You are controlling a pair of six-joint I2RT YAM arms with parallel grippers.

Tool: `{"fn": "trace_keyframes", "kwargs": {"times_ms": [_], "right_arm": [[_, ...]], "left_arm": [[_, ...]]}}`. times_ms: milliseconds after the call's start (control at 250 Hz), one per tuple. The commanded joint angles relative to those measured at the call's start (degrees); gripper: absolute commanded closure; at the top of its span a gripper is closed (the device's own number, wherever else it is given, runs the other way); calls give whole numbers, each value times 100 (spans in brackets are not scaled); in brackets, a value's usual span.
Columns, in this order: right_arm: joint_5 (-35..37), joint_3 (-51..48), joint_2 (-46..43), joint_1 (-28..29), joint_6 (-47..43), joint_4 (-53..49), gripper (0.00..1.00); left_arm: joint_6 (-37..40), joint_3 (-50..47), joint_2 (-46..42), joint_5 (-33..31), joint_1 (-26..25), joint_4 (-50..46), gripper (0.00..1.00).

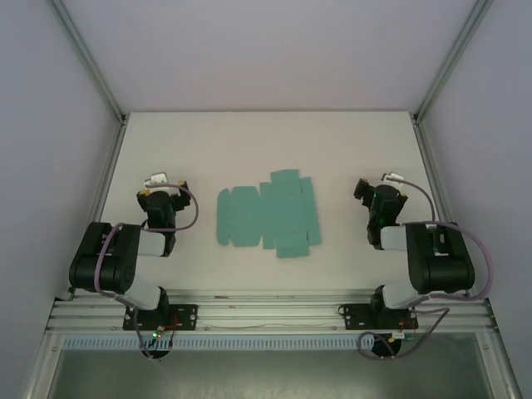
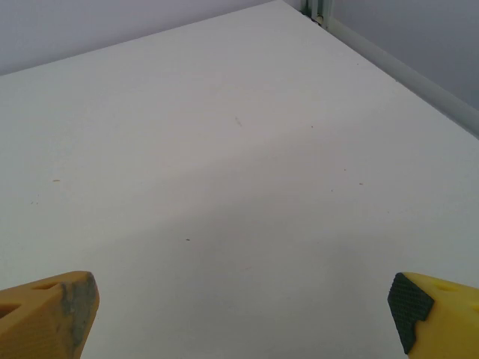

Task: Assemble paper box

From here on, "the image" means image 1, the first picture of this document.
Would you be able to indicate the teal paper box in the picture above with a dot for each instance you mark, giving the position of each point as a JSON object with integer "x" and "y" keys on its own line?
{"x": 287, "y": 212}

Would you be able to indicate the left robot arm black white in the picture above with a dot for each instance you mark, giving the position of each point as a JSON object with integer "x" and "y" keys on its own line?
{"x": 104, "y": 266}

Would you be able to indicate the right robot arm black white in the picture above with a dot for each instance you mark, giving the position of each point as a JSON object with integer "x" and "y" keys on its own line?
{"x": 440, "y": 270}

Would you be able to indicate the small board with green light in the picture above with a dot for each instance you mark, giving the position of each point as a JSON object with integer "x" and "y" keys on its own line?
{"x": 158, "y": 333}

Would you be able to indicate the small white connector board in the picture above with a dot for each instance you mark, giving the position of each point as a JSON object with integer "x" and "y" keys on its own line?
{"x": 401, "y": 335}

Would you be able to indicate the grey metal sheet panel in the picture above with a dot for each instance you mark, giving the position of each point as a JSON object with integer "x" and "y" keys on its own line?
{"x": 266, "y": 374}

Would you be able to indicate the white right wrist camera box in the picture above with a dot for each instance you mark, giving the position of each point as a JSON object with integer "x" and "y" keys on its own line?
{"x": 394, "y": 177}

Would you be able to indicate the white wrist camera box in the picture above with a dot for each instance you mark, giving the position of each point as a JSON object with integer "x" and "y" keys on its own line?
{"x": 157, "y": 180}
{"x": 394, "y": 177}

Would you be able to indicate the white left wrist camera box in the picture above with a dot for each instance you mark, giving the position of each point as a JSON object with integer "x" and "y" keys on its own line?
{"x": 157, "y": 180}

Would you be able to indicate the aluminium side rail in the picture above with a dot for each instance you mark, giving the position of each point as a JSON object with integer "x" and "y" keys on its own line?
{"x": 109, "y": 166}
{"x": 428, "y": 166}

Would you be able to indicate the long aluminium base rail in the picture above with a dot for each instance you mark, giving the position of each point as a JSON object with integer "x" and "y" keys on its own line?
{"x": 266, "y": 309}

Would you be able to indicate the aluminium frame post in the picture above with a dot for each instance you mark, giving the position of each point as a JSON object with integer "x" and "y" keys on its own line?
{"x": 89, "y": 58}
{"x": 453, "y": 58}

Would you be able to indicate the aluminium lower frame bar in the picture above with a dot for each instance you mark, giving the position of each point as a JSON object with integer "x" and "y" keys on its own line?
{"x": 41, "y": 365}
{"x": 498, "y": 365}

